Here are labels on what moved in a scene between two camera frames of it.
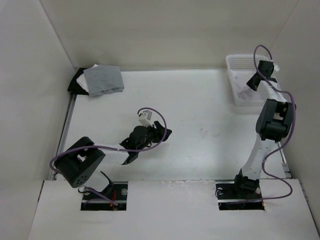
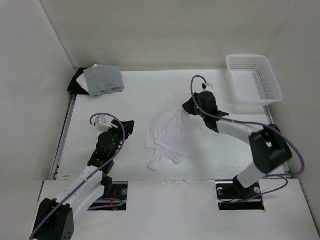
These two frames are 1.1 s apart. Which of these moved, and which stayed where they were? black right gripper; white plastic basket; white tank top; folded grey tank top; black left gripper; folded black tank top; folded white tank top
Moved: black right gripper; black left gripper; white tank top
Stayed: folded white tank top; folded grey tank top; white plastic basket; folded black tank top
